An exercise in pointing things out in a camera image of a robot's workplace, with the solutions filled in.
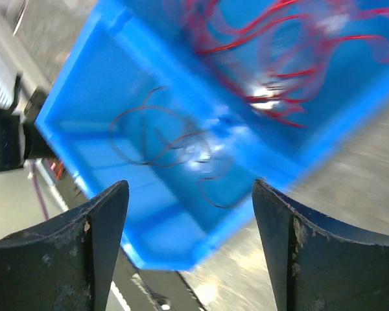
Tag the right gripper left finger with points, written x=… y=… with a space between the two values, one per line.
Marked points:
x=66 y=262

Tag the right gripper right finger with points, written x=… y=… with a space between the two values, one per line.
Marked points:
x=316 y=262

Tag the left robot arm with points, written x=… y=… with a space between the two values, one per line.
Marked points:
x=20 y=139

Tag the blue three-compartment bin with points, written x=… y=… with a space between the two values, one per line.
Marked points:
x=191 y=101

